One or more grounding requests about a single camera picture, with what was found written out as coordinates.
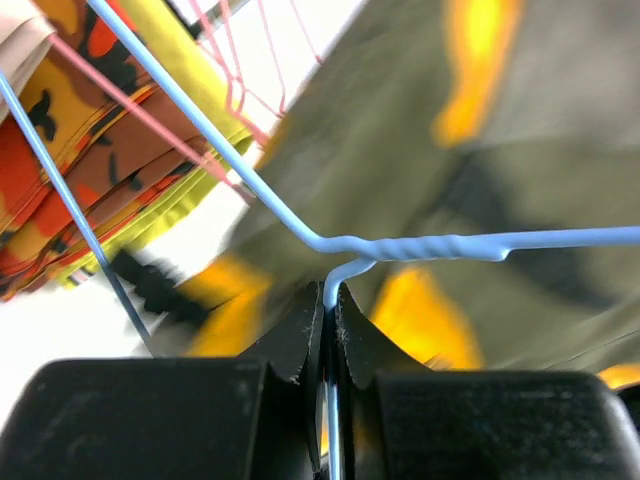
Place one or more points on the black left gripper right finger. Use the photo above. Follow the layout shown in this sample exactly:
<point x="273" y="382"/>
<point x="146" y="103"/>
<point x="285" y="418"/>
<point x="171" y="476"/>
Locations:
<point x="402" y="420"/>

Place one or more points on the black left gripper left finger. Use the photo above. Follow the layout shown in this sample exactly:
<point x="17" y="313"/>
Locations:
<point x="244" y="417"/>

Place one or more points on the blue wire hanger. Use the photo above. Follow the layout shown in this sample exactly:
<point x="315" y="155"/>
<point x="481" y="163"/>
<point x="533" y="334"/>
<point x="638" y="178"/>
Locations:
<point x="224" y="276"/>

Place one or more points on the green yellow camouflage trousers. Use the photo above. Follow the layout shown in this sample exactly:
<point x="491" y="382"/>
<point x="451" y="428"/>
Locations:
<point x="479" y="117"/>

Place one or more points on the orange camouflage trousers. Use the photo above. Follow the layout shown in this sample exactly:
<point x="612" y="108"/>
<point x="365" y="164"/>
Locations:
<point x="70" y="113"/>

